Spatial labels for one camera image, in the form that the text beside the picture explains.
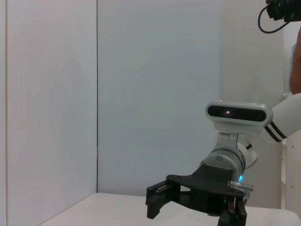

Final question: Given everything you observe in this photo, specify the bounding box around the black mounted device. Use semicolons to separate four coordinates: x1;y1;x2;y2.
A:
265;0;301;24

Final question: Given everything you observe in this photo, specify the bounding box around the black looped cable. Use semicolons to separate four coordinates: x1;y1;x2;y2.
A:
258;6;289;34

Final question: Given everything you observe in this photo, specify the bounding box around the brown blurry object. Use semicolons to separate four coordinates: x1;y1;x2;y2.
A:
289;29;301;93

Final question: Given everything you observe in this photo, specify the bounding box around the white cabinet panel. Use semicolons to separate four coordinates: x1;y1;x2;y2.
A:
281;134;301;210

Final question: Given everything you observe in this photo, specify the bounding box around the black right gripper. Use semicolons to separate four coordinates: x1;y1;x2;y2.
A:
146;164;247;226

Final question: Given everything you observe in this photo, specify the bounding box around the right gripper silver plug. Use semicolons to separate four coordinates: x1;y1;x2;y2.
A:
230;180;255;203

